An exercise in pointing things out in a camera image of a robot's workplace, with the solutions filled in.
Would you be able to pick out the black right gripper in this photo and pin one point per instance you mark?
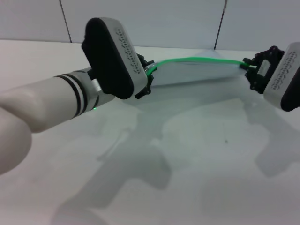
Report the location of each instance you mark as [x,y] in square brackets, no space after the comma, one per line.
[266,68]

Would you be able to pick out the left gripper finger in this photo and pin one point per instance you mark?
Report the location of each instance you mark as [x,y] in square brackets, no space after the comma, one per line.
[144,90]
[142,61]

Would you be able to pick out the green zipper slider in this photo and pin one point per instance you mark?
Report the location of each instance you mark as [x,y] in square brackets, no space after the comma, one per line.
[245,64]

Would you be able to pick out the clear green-zipper document bag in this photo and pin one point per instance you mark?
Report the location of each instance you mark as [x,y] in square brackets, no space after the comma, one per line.
[199,70]

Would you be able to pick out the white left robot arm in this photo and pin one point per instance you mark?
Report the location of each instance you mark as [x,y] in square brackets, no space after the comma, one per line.
[35,105]

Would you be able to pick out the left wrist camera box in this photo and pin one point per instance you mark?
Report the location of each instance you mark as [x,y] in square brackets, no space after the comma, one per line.
[112,58]

